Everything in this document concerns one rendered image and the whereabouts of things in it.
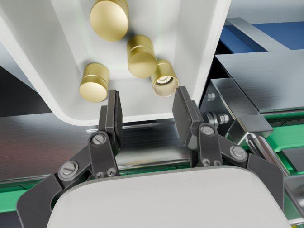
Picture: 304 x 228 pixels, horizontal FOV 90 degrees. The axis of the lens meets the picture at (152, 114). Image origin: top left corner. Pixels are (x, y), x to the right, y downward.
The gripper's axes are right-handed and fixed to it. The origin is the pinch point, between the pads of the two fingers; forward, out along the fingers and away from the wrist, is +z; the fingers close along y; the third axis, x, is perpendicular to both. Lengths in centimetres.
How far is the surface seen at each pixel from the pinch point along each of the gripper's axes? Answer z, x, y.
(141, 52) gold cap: 7.5, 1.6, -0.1
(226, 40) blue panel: 22.6, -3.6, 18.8
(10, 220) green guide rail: -3.2, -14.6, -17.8
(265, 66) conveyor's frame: 9.1, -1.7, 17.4
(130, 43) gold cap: 10.6, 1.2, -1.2
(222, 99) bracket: 3.4, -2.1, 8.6
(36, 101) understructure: 42, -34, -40
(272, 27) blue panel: 27.8, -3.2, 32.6
